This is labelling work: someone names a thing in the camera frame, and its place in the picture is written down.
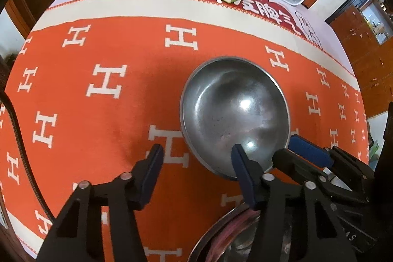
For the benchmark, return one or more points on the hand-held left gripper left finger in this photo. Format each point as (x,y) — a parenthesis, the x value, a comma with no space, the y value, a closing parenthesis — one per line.
(152,173)

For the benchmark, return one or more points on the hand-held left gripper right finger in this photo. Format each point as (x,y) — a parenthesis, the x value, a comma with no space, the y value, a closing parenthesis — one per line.
(244,176)

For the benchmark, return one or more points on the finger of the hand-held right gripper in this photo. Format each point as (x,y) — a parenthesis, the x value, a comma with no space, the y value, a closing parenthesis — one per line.
(294,165)
(310,150)

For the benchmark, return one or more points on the large steel bowl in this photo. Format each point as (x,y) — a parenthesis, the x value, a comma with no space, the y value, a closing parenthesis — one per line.
(211,225)

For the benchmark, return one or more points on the pink steel bowl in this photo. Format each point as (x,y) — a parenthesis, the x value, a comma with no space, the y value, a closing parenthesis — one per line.
(236,234)

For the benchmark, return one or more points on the small steel bowl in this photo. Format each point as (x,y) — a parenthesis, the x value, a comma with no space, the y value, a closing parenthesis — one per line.
(221,102)

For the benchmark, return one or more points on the orange patterned blanket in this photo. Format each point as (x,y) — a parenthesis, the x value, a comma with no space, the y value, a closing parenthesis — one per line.
(92,50)

